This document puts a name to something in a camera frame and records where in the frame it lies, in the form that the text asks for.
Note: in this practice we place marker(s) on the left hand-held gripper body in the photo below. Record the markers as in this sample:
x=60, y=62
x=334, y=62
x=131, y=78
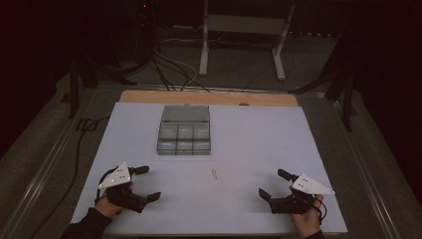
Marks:
x=115, y=178

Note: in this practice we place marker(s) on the black tripod stand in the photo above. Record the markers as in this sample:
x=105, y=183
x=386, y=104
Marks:
x=87, y=71
x=341, y=83

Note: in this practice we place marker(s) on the black floor socket plate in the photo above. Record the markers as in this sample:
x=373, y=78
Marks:
x=87, y=124

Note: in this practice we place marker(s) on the small paper clip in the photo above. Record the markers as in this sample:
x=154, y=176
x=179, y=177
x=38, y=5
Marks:
x=214, y=174

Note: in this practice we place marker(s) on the clear plastic compartment box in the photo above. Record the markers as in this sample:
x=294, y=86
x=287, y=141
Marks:
x=184, y=130

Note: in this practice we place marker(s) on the white table sheet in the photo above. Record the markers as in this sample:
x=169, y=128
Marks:
x=252, y=142

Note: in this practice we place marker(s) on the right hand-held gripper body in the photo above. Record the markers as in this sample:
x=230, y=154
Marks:
x=308, y=186

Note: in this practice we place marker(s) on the white metal stand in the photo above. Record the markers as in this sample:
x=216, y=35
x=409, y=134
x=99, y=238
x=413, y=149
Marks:
x=241, y=25

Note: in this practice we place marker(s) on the person's right hand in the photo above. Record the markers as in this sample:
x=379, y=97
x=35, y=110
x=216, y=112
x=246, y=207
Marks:
x=308, y=220

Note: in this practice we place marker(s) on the person's left hand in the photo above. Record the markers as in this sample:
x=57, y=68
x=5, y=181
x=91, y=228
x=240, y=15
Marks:
x=108, y=207

